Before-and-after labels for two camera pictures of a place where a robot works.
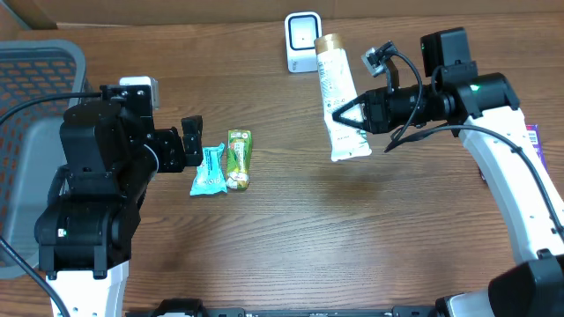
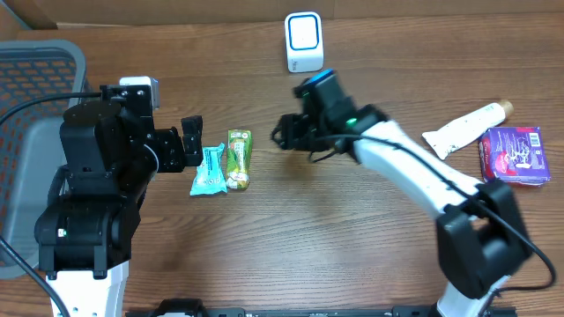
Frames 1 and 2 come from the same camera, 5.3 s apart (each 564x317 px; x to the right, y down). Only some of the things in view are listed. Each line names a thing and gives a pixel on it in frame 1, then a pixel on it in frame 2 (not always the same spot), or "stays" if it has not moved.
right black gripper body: [373, 112] to [301, 130]
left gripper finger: [192, 130] stays
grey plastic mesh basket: [32, 151] stays
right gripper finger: [337, 115] to [277, 129]
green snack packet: [240, 155] stays
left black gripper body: [174, 148] stays
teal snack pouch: [211, 175] stays
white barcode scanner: [300, 30] stays
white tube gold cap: [338, 90] to [442, 141]
